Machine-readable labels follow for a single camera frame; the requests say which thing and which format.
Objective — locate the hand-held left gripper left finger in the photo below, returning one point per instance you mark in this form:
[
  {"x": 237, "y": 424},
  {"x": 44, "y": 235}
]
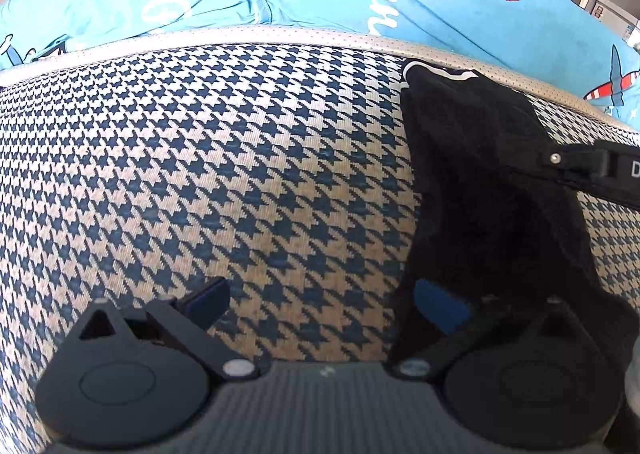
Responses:
[{"x": 207, "y": 301}]

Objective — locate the blue white houndstooth sofa mat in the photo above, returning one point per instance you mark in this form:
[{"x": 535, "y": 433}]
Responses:
[{"x": 200, "y": 159}]

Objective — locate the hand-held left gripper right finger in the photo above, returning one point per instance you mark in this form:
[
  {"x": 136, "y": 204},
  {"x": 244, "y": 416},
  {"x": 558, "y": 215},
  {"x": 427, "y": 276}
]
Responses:
[{"x": 442, "y": 309}]

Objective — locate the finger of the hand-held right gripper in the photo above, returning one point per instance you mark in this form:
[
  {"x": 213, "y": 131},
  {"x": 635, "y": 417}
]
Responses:
[{"x": 575, "y": 160}]

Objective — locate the black garment with white stripes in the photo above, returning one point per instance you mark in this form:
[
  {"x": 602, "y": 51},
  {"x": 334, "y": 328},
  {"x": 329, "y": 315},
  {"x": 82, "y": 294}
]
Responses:
[{"x": 475, "y": 184}]

